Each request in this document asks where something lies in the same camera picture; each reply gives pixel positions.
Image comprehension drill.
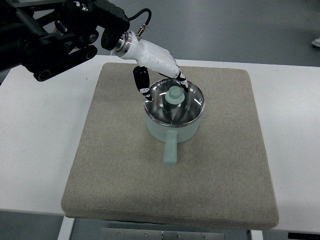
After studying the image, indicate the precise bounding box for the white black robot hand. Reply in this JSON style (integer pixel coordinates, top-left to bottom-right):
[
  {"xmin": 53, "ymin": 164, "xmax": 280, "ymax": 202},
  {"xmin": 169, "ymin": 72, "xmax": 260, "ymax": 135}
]
[{"xmin": 112, "ymin": 31, "xmax": 189, "ymax": 102}]

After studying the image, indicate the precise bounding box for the glass lid green knob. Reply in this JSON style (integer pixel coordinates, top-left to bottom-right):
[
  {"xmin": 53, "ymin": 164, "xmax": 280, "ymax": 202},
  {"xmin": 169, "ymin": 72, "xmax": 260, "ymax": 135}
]
[{"xmin": 144, "ymin": 78, "xmax": 205, "ymax": 128}]

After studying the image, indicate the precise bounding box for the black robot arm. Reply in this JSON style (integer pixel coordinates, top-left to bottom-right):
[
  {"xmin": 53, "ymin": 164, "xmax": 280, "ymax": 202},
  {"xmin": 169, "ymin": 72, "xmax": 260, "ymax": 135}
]
[{"xmin": 0, "ymin": 0, "xmax": 132, "ymax": 82}]

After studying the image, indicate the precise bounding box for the mint green saucepan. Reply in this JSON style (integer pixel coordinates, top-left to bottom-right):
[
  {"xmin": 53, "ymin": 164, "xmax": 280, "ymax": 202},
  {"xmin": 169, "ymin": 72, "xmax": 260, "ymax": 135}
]
[{"xmin": 145, "ymin": 112, "xmax": 202, "ymax": 166}]

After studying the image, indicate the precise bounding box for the beige fabric mat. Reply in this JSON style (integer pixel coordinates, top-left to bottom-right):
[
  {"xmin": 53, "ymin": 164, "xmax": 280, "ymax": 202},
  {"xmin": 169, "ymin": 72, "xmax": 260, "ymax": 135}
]
[{"xmin": 61, "ymin": 63, "xmax": 279, "ymax": 230}]

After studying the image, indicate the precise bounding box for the black label strip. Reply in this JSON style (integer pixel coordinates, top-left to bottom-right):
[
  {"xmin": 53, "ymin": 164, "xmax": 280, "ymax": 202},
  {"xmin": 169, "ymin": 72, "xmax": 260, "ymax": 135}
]
[{"xmin": 287, "ymin": 232, "xmax": 320, "ymax": 240}]

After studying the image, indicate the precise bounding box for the metal base plate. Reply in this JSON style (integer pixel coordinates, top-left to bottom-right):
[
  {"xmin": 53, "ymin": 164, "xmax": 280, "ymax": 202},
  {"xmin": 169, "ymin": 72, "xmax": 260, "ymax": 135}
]
[{"xmin": 100, "ymin": 228, "xmax": 226, "ymax": 240}]

